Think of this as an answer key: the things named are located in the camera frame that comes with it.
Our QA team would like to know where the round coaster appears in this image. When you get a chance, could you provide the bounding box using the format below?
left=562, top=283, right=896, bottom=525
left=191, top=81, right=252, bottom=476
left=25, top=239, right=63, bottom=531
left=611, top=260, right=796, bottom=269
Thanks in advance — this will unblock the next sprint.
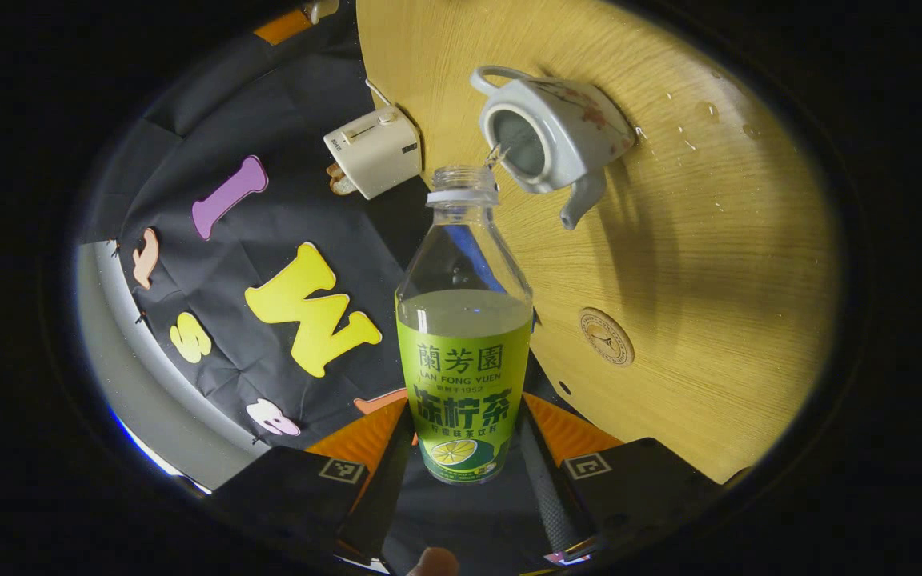
left=578, top=307, right=635, bottom=367

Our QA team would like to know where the white floral teacup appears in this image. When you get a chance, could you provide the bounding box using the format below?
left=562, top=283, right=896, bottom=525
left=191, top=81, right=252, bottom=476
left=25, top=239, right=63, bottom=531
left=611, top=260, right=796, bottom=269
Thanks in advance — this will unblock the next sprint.
left=471, top=66, right=638, bottom=231

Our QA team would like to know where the white toaster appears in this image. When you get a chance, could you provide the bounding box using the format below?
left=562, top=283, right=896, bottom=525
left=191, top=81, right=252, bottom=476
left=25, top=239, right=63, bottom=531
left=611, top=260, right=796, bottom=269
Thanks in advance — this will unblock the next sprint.
left=323, top=104, right=423, bottom=201

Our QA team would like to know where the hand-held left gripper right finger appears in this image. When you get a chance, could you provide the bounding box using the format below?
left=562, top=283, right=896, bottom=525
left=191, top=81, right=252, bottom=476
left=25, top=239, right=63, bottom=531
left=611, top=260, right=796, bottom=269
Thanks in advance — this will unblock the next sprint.
left=515, top=392, right=724, bottom=565

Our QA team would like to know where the black backdrop cloth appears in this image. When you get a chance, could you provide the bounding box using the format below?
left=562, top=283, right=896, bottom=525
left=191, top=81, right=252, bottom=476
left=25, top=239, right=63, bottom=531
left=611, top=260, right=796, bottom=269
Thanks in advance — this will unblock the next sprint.
left=81, top=4, right=574, bottom=573

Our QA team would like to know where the green label water bottle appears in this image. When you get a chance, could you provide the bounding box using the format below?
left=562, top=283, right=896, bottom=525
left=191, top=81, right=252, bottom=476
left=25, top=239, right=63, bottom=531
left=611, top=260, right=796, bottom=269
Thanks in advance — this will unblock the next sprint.
left=395, top=165, right=535, bottom=486

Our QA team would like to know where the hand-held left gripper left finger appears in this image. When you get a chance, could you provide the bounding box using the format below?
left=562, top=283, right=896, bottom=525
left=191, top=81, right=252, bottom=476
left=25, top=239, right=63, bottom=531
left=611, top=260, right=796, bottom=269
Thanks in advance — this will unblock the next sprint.
left=209, top=398, right=419, bottom=565

